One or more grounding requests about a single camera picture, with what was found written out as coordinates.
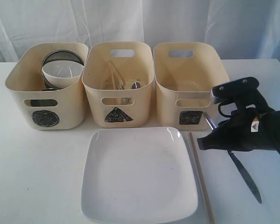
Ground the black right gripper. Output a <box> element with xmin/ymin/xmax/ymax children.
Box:
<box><xmin>197</xmin><ymin>112</ymin><xmax>264</xmax><ymax>152</ymax></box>

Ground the steel knife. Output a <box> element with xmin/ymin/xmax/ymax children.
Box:
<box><xmin>203</xmin><ymin>112</ymin><xmax>262</xmax><ymax>204</ymax></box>

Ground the steel spoon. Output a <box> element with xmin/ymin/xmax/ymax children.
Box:
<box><xmin>123</xmin><ymin>81</ymin><xmax>141</xmax><ymax>105</ymax></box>

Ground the small steel fork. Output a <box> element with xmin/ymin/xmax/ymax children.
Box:
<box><xmin>112</xmin><ymin>62</ymin><xmax>126</xmax><ymax>105</ymax></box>

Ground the small white bowl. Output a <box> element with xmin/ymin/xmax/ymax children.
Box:
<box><xmin>42</xmin><ymin>60</ymin><xmax>84</xmax><ymax>89</ymax></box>

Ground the stainless steel bowl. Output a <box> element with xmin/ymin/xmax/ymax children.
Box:
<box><xmin>41</xmin><ymin>49</ymin><xmax>84</xmax><ymax>90</ymax></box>

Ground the steel mug with wire handle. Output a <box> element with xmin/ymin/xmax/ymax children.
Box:
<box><xmin>30</xmin><ymin>99</ymin><xmax>58</xmax><ymax>107</ymax></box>

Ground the wooden chopstick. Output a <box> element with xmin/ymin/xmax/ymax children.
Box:
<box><xmin>108</xmin><ymin>60</ymin><xmax>121</xmax><ymax>105</ymax></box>
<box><xmin>189</xmin><ymin>132</ymin><xmax>215</xmax><ymax>224</ymax></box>

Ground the black covered right robot arm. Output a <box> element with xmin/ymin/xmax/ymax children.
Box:
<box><xmin>197</xmin><ymin>107</ymin><xmax>280</xmax><ymax>152</ymax></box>

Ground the cream bin with square mark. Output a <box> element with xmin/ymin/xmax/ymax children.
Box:
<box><xmin>154</xmin><ymin>42</ymin><xmax>230</xmax><ymax>131</ymax></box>

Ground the white square plate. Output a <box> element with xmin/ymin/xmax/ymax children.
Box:
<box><xmin>81</xmin><ymin>127</ymin><xmax>198</xmax><ymax>224</ymax></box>

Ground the white curtain backdrop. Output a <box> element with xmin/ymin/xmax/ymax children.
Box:
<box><xmin>0</xmin><ymin>0</ymin><xmax>280</xmax><ymax>62</ymax></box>

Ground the cream bin with triangle mark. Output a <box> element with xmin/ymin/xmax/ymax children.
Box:
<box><xmin>82</xmin><ymin>42</ymin><xmax>154</xmax><ymax>128</ymax></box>

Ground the cream bin with circle mark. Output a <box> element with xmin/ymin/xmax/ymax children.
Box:
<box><xmin>5</xmin><ymin>42</ymin><xmax>89</xmax><ymax>130</ymax></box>

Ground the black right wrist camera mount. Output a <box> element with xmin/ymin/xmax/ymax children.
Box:
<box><xmin>211</xmin><ymin>77</ymin><xmax>273</xmax><ymax>118</ymax></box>

